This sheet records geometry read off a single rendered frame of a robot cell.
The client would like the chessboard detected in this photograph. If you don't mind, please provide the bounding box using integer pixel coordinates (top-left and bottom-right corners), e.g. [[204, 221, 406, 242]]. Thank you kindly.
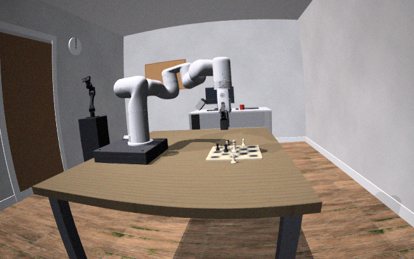
[[206, 145, 262, 161]]

